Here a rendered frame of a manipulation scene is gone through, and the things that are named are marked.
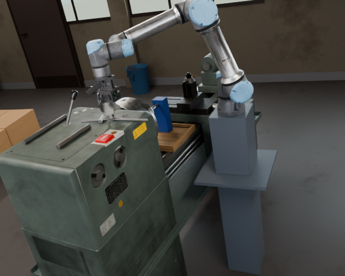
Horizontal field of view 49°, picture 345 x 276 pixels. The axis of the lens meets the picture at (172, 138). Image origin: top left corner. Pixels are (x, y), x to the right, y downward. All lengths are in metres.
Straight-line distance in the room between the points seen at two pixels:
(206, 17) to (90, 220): 0.97
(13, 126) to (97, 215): 3.34
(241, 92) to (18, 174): 1.06
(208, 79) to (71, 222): 1.79
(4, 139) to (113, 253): 3.15
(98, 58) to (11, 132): 3.24
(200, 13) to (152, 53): 4.48
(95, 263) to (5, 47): 6.53
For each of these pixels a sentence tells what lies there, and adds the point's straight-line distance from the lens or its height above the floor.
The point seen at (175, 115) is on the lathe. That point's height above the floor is 0.91.
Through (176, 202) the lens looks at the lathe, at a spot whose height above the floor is 0.54.
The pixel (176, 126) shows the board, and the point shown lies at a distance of 2.49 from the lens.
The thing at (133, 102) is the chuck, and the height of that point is 1.23.
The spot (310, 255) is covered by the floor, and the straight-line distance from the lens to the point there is 2.75.
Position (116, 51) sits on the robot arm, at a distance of 1.67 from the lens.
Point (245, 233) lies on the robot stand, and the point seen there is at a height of 0.33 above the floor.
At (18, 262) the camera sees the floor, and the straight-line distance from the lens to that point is 3.26.
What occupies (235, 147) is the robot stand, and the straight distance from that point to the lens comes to 2.06.
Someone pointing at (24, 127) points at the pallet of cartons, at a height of 0.29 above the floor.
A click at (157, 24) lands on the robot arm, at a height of 1.63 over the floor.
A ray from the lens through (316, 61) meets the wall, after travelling 5.57.
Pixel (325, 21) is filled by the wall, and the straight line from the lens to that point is 5.43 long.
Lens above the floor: 1.92
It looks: 26 degrees down
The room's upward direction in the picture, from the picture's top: 11 degrees counter-clockwise
